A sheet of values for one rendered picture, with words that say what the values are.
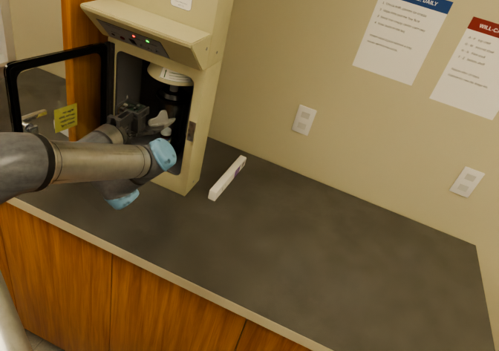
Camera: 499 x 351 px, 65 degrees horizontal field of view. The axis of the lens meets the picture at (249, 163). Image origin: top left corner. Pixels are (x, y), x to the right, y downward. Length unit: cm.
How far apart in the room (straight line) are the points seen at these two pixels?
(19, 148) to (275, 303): 77
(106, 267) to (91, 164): 65
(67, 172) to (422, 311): 106
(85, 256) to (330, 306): 77
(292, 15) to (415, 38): 41
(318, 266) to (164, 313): 51
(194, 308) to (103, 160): 63
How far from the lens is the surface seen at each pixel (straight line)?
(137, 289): 135
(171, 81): 121
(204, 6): 108
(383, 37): 141
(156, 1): 114
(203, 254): 120
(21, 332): 72
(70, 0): 120
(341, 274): 130
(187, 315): 131
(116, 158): 81
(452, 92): 147
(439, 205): 167
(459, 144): 154
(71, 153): 73
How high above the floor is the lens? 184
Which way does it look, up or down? 35 degrees down
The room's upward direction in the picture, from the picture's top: 16 degrees clockwise
